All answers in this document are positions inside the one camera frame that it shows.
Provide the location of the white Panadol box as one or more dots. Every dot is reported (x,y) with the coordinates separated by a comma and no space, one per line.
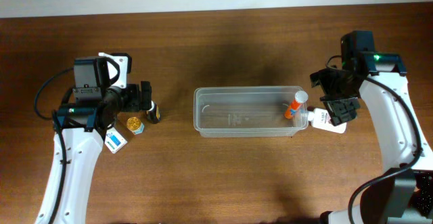
(114,141)

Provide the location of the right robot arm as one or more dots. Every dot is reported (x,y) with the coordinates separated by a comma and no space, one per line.
(403,192)

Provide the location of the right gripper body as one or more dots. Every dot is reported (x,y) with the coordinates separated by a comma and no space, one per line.
(338,91)

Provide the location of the clear plastic container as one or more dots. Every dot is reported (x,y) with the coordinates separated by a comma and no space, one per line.
(247,112)

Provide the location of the orange tablet tube white cap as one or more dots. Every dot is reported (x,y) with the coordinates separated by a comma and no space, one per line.
(300,98)

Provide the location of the dark bottle white cap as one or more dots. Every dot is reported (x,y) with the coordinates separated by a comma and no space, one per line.
(153,114)

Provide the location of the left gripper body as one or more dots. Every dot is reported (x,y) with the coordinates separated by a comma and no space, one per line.
(145,95)

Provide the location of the gold lid small jar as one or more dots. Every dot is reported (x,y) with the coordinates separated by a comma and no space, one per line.
(135,125)

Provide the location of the white pump bottle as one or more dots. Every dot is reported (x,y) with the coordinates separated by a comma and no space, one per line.
(320,119)

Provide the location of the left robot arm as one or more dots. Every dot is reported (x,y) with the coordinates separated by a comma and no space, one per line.
(84,124)

